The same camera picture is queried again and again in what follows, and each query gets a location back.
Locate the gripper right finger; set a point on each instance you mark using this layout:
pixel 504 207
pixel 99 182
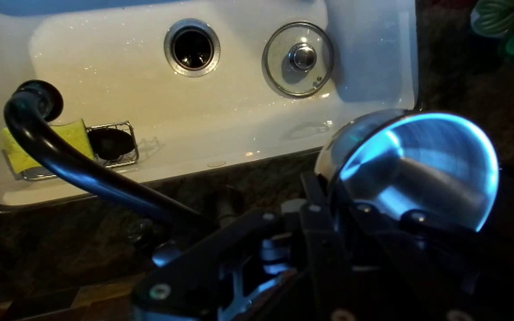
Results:
pixel 417 267

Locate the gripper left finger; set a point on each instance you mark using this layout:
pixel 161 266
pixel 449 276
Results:
pixel 212 254

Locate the silver metal bowl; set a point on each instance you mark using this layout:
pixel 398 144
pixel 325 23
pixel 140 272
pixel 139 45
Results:
pixel 422 165

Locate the black round scrubber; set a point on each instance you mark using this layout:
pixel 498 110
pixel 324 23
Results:
pixel 111 143

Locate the black curved tap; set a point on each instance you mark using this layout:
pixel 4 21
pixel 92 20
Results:
pixel 83 171

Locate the glass pot lid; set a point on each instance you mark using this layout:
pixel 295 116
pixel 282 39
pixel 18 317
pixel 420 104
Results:
pixel 298 59

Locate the white sink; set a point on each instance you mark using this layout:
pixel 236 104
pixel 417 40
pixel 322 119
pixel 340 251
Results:
pixel 118 58

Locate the yellow sponge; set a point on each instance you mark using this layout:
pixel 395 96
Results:
pixel 18 154

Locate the green plant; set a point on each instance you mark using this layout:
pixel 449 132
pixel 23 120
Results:
pixel 507 22

